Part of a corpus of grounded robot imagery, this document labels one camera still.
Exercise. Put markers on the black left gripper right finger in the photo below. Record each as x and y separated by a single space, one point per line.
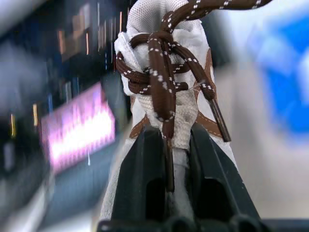
217 178

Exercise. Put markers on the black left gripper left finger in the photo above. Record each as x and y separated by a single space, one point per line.
137 174

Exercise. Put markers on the white sneaker with brown laces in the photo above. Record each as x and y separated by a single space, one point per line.
166 72

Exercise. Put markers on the pink glowing screen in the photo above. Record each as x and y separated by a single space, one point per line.
77 130

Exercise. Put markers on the blue box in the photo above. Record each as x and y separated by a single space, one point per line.
285 72

